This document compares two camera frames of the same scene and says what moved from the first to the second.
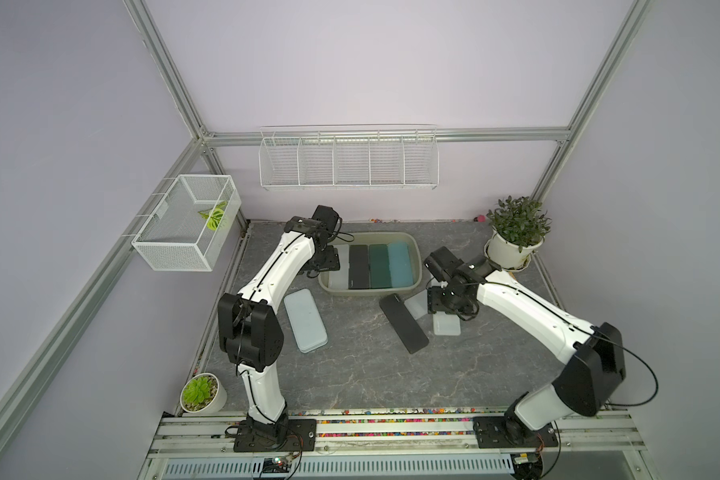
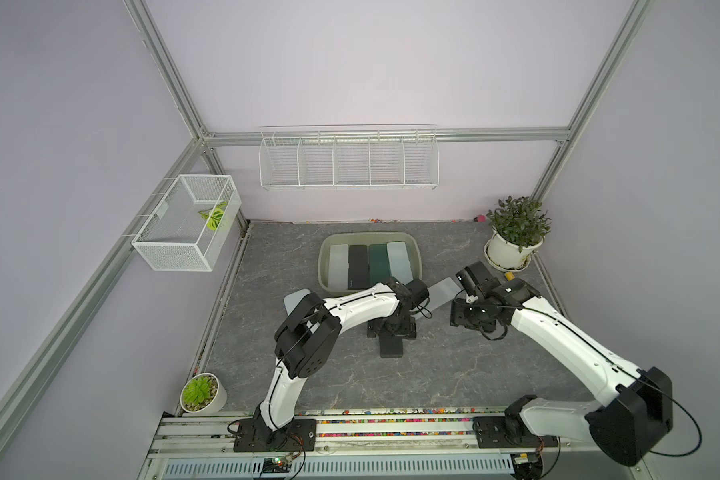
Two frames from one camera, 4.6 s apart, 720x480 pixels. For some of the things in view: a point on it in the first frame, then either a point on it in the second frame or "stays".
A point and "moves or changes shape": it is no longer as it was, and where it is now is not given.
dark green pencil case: x=380 y=273 stays
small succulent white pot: x=203 y=393 stays
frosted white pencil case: x=446 y=324 → x=399 y=263
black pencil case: x=404 y=323 moves or changes shape
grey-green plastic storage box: x=376 y=263 stays
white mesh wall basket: x=175 y=237 stays
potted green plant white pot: x=519 y=226 stays
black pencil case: x=358 y=266 stays
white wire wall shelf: x=349 y=157 stays
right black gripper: x=434 y=303 → x=456 y=316
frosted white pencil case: x=340 y=279 stays
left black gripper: x=332 y=262 → x=407 y=330
